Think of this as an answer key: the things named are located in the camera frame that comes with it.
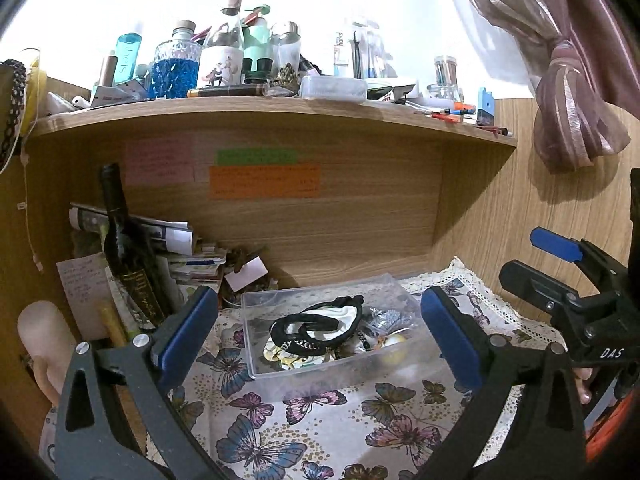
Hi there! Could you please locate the clear plastic container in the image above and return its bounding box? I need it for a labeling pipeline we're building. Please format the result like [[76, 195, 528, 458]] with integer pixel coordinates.
[[241, 274, 439, 400]]

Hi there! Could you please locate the floral fabric scrunchie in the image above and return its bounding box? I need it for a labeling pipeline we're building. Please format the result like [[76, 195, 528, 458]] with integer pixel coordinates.
[[262, 337, 336, 370]]

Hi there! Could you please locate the black white fabric headband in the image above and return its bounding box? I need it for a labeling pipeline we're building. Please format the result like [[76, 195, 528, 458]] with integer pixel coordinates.
[[269, 295, 364, 349]]

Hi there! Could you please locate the yellow white felt ball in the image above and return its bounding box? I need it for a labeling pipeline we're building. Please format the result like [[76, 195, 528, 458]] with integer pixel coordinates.
[[373, 333, 407, 370]]

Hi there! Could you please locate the right hand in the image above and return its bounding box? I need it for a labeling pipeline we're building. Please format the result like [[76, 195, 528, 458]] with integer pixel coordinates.
[[573, 367, 594, 405]]

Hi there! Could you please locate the yellow stick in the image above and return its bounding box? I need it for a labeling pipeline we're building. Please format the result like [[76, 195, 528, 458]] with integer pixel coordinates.
[[98, 301, 128, 348]]

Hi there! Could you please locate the beige cylindrical cup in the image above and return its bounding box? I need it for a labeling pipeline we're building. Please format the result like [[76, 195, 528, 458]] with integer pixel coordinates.
[[17, 300, 77, 406]]

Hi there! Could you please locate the butterfly print lace cloth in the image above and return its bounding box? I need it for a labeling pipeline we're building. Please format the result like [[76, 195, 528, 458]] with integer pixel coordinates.
[[144, 257, 566, 480]]

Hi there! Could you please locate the handwritten paper note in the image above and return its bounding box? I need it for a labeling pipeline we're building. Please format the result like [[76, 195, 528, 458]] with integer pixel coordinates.
[[56, 252, 112, 341]]

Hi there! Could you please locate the blue pencil sharpener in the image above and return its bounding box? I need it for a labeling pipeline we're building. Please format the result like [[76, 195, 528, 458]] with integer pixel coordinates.
[[476, 87, 496, 126]]

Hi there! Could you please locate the dark wine bottle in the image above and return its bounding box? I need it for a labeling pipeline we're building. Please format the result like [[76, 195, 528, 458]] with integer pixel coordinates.
[[100, 162, 172, 328]]

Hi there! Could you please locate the stack of papers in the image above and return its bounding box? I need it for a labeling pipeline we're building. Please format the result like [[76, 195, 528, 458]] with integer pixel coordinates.
[[68, 201, 229, 306]]

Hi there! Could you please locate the mauve tied curtain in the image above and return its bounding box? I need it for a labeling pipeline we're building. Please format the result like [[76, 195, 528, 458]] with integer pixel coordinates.
[[469, 0, 639, 174]]

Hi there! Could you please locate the small glass jar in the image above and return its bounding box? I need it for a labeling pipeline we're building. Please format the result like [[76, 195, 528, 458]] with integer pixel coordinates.
[[427, 56, 464, 102]]

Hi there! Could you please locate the small pink white box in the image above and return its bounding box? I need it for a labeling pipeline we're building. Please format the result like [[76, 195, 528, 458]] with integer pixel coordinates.
[[224, 256, 268, 292]]

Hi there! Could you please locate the wooden shelf board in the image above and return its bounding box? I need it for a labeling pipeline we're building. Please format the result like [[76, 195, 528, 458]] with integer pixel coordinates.
[[34, 96, 518, 148]]

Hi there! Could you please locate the clear plastic lidded box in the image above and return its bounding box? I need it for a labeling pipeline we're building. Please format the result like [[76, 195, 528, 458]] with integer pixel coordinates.
[[298, 75, 368, 103]]

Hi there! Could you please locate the pink sticky note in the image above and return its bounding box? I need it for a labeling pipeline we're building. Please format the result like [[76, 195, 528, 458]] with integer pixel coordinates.
[[125, 136, 194, 188]]

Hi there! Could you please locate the orange sticky note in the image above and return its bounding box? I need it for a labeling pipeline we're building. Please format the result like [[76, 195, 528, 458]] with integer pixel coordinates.
[[208, 164, 321, 200]]

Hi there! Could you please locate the green sticky note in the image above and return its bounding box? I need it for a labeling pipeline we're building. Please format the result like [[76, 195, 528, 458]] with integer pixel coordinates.
[[216, 148, 298, 166]]

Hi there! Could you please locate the mint green bottle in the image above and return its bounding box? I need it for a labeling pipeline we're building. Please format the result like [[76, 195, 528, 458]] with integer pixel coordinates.
[[241, 4, 273, 84]]

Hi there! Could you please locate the blue crystal glass jar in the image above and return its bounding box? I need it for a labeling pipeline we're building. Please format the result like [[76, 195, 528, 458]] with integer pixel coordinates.
[[149, 20, 203, 99]]

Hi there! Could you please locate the white illustrated mug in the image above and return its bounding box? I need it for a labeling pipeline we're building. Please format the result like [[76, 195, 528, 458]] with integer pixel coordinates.
[[198, 22, 244, 88]]

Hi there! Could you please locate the turquoise bottle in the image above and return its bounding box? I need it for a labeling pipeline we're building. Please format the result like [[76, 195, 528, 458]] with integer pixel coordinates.
[[114, 24, 142, 86]]

